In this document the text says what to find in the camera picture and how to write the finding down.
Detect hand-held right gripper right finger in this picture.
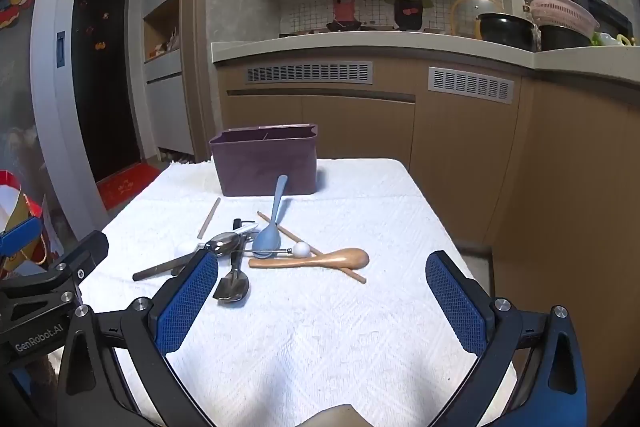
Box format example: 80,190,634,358
425,249,588,427

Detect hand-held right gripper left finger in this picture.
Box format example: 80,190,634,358
57,249,221,427

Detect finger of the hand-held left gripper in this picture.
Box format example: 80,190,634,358
0,231,110,310
0,217,44,261

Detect black-handled metal spoon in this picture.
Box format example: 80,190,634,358
132,231,246,282

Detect smiley-handled metal spoon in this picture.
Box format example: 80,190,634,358
213,218,251,306

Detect white plastic spoon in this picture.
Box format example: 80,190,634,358
175,225,260,256

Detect blue plastic spoon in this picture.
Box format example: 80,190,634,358
251,175,289,258

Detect metal utensil with white ball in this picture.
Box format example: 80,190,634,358
232,242,312,258

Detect purple plastic utensil holder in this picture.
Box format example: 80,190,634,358
209,123,321,198

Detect red doormat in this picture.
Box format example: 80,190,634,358
97,164,164,210

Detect wooden spoon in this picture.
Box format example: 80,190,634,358
248,247,370,270

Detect white textured towel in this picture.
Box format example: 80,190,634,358
77,158,518,427

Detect grey refrigerator with magnets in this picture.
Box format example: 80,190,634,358
0,0,103,228

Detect dark entrance door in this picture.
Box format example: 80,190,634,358
71,0,144,186

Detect short white vent grille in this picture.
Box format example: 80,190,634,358
428,67,515,104

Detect long white vent grille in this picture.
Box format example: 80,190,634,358
245,61,374,84

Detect wide black pot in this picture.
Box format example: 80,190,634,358
475,12,537,52

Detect beige kitchen countertop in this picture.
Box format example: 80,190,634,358
211,29,640,84

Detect small black pot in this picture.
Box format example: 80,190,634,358
537,23,594,52

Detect yellow-rimmed pot lid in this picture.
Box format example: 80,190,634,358
451,0,504,39

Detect pink plastic basket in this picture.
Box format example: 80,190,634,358
523,0,600,34

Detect black kitchen appliance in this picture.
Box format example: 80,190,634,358
570,0,637,38

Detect wall shelf niche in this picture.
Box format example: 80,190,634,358
142,0,182,64

